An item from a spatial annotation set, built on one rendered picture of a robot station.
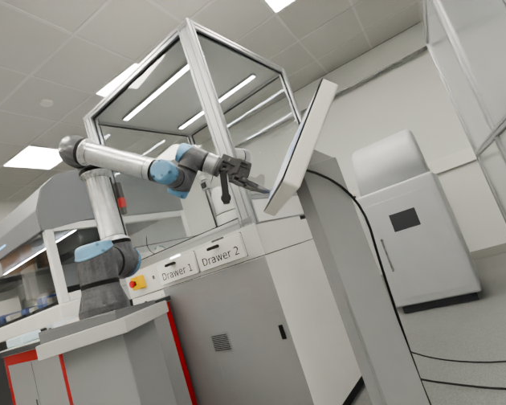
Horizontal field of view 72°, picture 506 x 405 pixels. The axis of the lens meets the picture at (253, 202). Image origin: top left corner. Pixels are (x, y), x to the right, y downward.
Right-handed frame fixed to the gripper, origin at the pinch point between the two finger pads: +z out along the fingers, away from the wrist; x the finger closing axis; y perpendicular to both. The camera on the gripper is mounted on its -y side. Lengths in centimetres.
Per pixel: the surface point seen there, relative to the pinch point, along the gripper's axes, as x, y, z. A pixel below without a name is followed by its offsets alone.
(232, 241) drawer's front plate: 34.8, -18.8, -5.4
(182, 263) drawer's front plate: 58, -37, -25
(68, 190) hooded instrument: 113, -23, -123
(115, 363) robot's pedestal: -18, -66, -21
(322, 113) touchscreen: -38.4, 16.6, 5.7
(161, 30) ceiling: 139, 126, -129
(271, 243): 33.3, -13.3, 11.4
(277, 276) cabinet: 30.5, -25.9, 18.6
